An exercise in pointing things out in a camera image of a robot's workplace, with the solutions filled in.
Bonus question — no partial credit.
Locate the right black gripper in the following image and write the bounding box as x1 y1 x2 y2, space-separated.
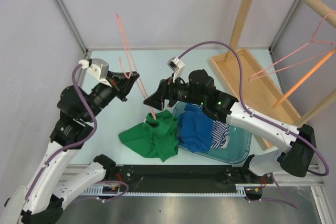
143 73 205 112

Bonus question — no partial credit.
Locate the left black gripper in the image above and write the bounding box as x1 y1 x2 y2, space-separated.
82 70 139 122

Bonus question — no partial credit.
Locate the pink hanger of green top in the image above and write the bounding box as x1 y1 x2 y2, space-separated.
115 13 158 121

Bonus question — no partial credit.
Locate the green tank top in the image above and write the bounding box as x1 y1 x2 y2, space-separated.
119 110 179 162

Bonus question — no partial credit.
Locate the blue white striped tank top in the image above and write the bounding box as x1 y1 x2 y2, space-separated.
211 121 230 149

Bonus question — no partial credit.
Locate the pink hanger of blue top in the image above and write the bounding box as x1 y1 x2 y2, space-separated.
248 10 336 82

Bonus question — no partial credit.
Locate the orange hanger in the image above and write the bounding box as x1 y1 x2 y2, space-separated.
272 48 335 109

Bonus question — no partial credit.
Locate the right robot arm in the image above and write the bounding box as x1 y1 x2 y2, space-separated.
143 70 316 183

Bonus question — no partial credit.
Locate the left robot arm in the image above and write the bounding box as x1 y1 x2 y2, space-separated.
1 71 139 223

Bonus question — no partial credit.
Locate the wooden clothes rack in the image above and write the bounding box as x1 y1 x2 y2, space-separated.
209 0 335 150

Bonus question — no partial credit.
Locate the teal plastic tub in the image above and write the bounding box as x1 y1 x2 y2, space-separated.
173 102 251 164

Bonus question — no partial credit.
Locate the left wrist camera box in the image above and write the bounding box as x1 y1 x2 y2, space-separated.
79 58 111 87

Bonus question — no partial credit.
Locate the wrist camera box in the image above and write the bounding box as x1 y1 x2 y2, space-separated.
79 58 111 87
167 57 185 82

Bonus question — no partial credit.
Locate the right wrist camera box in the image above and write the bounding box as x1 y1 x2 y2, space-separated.
167 57 185 82

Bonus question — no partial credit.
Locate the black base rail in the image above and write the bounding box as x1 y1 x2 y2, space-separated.
105 165 266 193

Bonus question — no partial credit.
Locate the white cable duct strip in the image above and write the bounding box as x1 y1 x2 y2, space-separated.
80 185 246 200

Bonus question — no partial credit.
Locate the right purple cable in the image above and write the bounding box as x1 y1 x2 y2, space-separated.
178 40 330 209

